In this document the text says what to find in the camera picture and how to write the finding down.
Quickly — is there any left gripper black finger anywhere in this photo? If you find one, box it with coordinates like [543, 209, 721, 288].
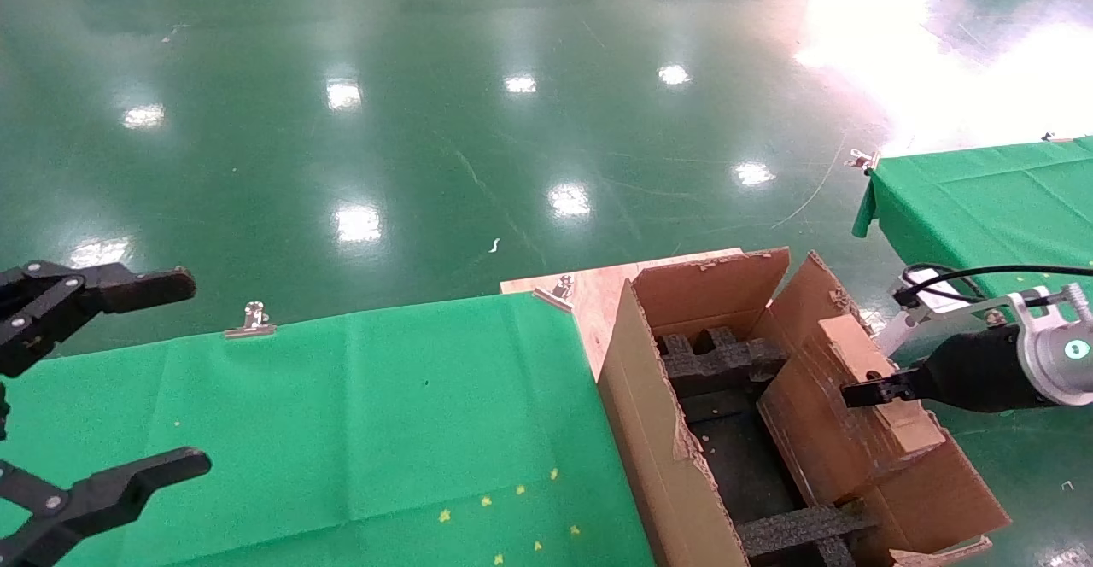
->
[0, 446, 213, 567]
[0, 260, 197, 379]

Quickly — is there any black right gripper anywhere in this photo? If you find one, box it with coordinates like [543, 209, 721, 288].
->
[840, 324, 1040, 415]

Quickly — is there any small cardboard box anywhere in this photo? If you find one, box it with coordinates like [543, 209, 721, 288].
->
[757, 314, 950, 505]

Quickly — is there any large open cardboard carton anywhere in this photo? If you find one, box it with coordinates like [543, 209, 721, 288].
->
[598, 247, 1014, 567]

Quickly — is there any white metal table leg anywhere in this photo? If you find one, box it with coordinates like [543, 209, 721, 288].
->
[871, 307, 928, 359]

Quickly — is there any large green table cloth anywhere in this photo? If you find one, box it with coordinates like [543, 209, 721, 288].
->
[0, 292, 660, 567]

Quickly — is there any plywood board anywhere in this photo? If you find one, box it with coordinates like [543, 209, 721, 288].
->
[500, 247, 745, 380]

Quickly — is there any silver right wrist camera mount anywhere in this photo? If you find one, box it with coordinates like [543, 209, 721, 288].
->
[891, 266, 1093, 330]

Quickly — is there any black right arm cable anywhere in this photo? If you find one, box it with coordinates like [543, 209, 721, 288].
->
[897, 263, 1093, 306]

